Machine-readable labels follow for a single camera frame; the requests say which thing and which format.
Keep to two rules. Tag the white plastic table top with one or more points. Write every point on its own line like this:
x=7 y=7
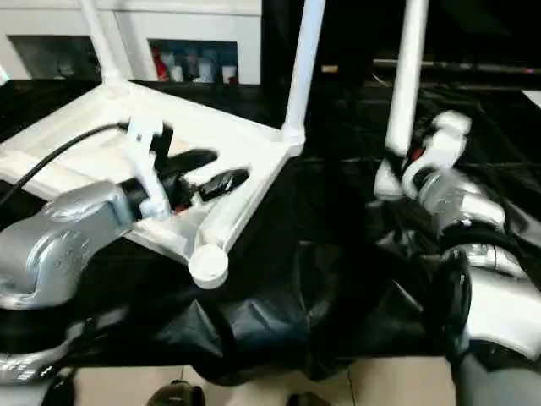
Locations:
x=236 y=139

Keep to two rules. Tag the white plastic table leg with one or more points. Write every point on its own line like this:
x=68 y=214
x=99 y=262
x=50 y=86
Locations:
x=406 y=84
x=304 y=63
x=101 y=42

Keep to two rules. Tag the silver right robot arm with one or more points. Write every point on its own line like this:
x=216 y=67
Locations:
x=486 y=275

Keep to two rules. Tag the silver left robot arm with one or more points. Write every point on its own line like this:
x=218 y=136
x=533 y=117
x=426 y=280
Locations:
x=63 y=237

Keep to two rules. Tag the black plastic mat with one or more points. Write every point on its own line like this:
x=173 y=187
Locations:
x=338 y=211

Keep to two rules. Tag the white blue carton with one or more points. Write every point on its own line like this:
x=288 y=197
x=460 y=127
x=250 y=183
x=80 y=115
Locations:
x=228 y=74

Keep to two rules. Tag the red box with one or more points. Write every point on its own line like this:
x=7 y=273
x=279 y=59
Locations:
x=159 y=65

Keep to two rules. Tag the yellow label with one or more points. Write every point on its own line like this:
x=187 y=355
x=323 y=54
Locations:
x=329 y=67

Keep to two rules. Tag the grey flat board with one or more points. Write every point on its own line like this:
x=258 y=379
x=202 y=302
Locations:
x=532 y=97

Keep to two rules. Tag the large black box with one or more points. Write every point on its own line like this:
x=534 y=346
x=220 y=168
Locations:
x=465 y=29

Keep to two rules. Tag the white glass-door cabinet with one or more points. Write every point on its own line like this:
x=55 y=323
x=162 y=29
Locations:
x=127 y=25

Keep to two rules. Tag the dark rounded robot foot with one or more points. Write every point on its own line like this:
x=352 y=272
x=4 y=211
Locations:
x=177 y=395

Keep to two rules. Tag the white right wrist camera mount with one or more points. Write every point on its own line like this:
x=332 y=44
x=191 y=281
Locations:
x=444 y=148

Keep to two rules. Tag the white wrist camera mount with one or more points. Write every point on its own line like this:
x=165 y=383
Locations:
x=143 y=169
x=444 y=148

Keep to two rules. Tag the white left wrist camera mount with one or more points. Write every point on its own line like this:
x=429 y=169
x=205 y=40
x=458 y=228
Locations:
x=143 y=169

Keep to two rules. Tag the dark horizontal metal rail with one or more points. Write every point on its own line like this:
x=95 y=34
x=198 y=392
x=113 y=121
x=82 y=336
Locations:
x=465 y=65

